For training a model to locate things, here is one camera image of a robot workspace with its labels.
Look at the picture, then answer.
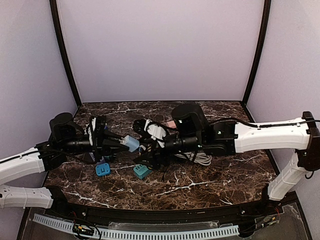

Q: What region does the white coiled power cord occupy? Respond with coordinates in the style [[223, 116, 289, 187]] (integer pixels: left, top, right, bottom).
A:
[[174, 151, 213, 166]]

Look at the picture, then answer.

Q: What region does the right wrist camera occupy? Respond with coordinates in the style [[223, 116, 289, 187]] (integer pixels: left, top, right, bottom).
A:
[[132, 119, 169, 148]]

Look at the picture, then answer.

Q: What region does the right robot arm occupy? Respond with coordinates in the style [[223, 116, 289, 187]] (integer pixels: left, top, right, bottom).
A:
[[132, 103, 320, 202]]

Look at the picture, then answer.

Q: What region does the black cable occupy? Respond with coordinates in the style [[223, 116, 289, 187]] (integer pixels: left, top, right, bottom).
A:
[[139, 144, 173, 182]]

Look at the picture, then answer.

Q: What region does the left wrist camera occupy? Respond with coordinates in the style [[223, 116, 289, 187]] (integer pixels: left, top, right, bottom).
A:
[[86, 115, 107, 148]]

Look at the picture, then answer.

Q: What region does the white slotted cable duct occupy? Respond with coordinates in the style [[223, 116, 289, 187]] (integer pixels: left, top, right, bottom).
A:
[[32, 213, 240, 240]]

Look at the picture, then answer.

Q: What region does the teal power strip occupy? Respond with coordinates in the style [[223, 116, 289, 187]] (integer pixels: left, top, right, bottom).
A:
[[133, 164, 152, 180]]

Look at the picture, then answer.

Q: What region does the light blue charger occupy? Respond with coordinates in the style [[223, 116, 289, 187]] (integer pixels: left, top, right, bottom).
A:
[[120, 135, 140, 153]]

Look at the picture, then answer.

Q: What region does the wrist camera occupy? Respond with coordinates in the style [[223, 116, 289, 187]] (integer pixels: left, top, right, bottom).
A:
[[86, 115, 107, 148], [132, 119, 169, 148]]

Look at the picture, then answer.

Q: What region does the pink charger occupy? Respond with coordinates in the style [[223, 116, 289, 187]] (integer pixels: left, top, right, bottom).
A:
[[167, 120, 176, 128]]

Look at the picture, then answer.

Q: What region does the blue square socket adapter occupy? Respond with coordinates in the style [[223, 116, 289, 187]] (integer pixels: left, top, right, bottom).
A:
[[95, 163, 111, 177]]

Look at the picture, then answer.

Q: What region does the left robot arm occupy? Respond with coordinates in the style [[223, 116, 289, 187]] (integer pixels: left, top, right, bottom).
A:
[[0, 112, 130, 209]]

